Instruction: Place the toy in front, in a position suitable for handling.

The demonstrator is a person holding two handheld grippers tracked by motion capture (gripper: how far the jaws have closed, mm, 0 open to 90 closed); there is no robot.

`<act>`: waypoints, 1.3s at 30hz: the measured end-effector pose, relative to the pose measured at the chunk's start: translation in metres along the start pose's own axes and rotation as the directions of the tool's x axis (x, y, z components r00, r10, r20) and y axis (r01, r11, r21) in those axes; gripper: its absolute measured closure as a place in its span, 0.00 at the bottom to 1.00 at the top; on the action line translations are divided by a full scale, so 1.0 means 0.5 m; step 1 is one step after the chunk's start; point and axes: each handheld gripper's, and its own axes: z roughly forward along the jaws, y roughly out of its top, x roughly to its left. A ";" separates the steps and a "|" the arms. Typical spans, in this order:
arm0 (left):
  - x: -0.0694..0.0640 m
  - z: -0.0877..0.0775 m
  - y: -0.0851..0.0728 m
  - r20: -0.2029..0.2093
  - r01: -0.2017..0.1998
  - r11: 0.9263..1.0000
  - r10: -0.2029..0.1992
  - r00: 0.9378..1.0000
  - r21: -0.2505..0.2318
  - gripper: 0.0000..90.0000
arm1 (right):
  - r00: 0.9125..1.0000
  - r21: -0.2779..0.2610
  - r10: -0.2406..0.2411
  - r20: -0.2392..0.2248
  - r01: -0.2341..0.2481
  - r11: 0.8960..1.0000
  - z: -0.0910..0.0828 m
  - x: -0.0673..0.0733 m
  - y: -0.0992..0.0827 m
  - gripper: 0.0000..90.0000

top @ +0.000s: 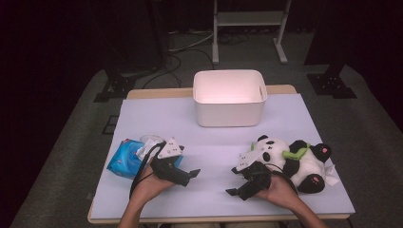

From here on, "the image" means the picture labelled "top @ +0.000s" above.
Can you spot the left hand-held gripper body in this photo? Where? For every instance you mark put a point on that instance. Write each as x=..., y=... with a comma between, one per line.
x=168, y=171

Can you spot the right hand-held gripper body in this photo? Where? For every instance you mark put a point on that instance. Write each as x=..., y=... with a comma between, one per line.
x=256, y=180

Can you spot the panda plush toy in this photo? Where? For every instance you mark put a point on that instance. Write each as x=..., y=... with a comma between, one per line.
x=275, y=148

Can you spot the blue wet wipe packet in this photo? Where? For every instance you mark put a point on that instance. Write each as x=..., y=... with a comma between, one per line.
x=123, y=161

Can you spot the white plastic storage box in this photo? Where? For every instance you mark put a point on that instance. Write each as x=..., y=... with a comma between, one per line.
x=228, y=114

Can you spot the person's left hand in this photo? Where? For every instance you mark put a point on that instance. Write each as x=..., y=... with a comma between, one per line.
x=145, y=186

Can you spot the person's right hand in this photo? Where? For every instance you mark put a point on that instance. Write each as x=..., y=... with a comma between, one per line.
x=282, y=191

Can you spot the wooden table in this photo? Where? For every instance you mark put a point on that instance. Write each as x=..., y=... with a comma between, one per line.
x=158, y=92

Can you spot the white metal stand frame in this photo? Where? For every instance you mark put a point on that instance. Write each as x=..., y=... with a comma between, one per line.
x=250, y=18

